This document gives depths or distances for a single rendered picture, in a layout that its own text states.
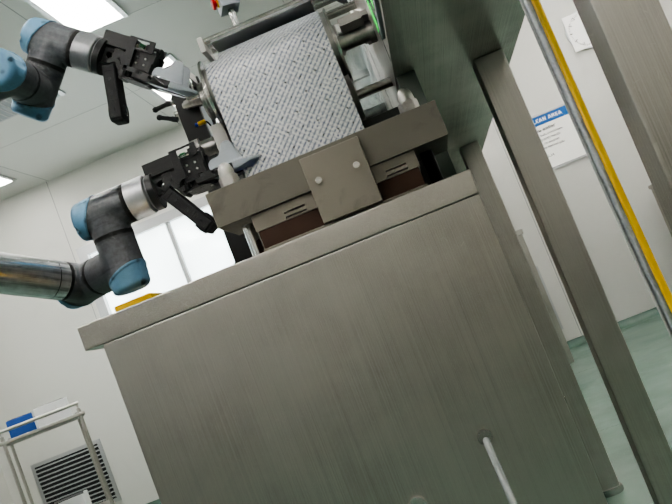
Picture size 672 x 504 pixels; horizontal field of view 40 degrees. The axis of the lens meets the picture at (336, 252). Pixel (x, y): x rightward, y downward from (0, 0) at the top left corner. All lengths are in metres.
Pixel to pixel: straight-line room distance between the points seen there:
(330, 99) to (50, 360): 6.35
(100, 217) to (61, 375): 6.15
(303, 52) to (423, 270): 0.53
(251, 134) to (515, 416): 0.71
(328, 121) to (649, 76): 0.87
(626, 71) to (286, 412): 0.76
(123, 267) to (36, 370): 6.24
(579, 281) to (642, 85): 0.92
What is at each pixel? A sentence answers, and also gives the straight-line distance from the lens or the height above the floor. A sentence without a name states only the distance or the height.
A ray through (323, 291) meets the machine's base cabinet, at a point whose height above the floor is 0.81.
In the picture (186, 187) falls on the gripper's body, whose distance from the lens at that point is 1.69.
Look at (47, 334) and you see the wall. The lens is 7.87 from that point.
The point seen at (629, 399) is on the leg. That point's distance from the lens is 1.83.
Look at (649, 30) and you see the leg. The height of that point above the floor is 0.90.
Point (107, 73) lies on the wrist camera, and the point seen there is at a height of 1.36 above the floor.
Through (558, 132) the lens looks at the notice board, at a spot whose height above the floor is 1.58.
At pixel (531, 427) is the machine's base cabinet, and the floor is 0.51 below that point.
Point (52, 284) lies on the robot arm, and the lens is 1.77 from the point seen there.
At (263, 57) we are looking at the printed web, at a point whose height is 1.27.
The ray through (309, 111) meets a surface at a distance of 1.70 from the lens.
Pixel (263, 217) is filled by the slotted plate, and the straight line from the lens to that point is 1.49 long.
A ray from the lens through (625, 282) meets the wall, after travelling 7.35.
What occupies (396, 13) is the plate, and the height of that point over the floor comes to 1.14.
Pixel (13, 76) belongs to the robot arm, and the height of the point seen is 1.37.
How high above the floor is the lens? 0.74
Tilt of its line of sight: 5 degrees up
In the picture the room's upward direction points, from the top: 22 degrees counter-clockwise
